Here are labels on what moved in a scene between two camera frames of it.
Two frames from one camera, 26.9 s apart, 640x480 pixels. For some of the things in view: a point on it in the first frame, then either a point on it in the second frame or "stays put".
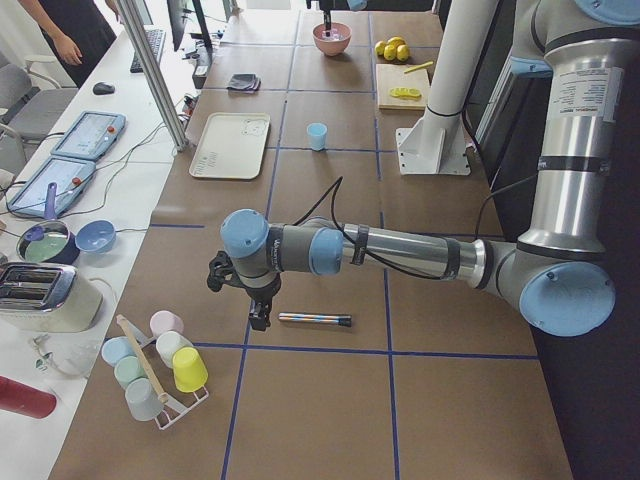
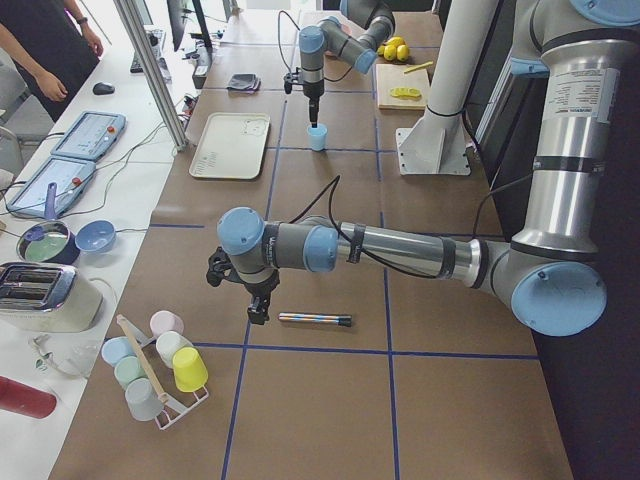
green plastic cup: [128, 368] stays put
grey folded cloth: [247, 81] stays put
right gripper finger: [327, 21] to [313, 91]
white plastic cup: [167, 343] stays put
